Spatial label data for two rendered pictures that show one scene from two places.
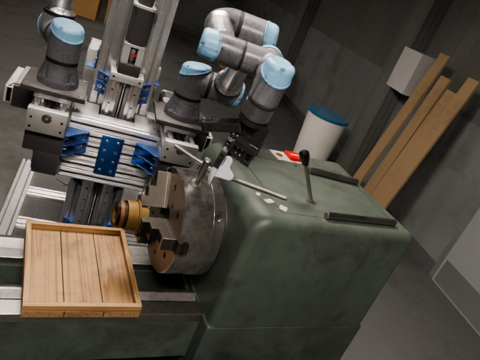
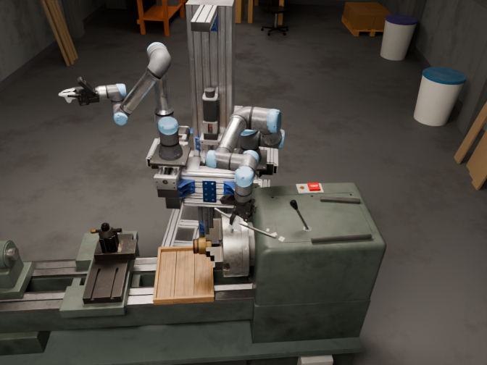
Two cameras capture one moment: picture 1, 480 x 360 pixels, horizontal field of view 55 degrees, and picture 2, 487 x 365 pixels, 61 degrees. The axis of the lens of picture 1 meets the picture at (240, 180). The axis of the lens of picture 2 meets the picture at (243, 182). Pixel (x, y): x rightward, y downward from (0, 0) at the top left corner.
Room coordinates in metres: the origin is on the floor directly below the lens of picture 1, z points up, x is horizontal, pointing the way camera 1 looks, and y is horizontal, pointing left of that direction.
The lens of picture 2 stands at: (-0.15, -0.55, 2.59)
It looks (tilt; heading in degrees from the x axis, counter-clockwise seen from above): 37 degrees down; 25
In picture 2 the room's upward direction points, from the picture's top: 2 degrees clockwise
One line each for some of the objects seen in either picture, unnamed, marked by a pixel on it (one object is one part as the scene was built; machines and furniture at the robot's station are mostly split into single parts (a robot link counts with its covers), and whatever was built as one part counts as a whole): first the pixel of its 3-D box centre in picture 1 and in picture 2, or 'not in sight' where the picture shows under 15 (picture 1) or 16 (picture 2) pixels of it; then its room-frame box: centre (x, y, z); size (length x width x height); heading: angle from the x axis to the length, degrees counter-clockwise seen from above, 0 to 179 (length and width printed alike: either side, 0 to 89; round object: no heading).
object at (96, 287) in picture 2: not in sight; (110, 266); (0.88, 0.67, 0.95); 0.43 x 0.18 x 0.04; 30
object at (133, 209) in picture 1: (131, 215); (202, 245); (1.11, 0.25, 1.08); 0.09 x 0.09 x 0.09; 30
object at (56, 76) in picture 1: (60, 70); (169, 147); (1.65, 0.79, 1.21); 0.15 x 0.15 x 0.10
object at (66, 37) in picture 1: (65, 39); (168, 129); (1.65, 0.80, 1.33); 0.13 x 0.12 x 0.14; 44
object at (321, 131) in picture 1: (318, 137); (437, 97); (5.47, -0.69, 0.31); 0.52 x 0.51 x 0.63; 112
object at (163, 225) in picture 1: (162, 235); (217, 258); (1.07, 0.14, 1.09); 0.12 x 0.11 x 0.05; 31
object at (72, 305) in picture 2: not in sight; (103, 270); (0.87, 0.72, 0.89); 0.53 x 0.30 x 0.06; 30
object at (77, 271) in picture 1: (79, 266); (184, 272); (1.06, 0.34, 0.88); 0.36 x 0.30 x 0.04; 30
